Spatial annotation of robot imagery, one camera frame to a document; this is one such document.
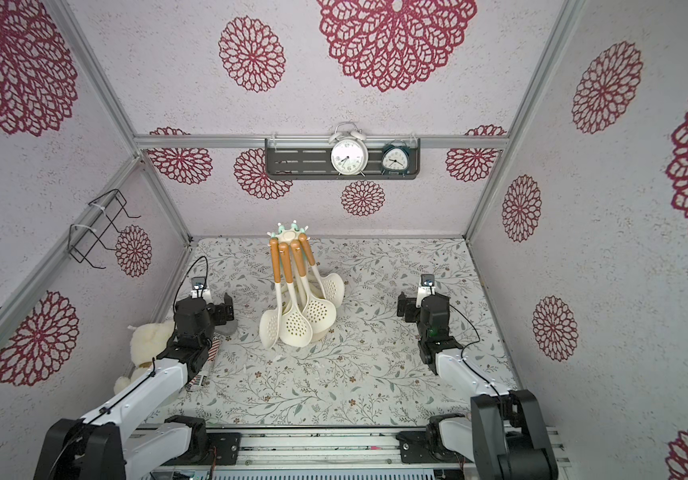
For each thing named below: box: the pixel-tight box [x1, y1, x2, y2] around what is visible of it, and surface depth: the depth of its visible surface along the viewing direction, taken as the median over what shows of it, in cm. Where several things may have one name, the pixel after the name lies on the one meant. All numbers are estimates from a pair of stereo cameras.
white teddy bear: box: [114, 320, 175, 395], surface depth 84 cm
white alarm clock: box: [329, 121, 369, 177], surface depth 89 cm
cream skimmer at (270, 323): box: [259, 238, 283, 349], surface depth 80 cm
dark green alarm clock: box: [381, 140, 410, 177], surface depth 92 cm
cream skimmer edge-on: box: [290, 240, 337, 340], surface depth 87 cm
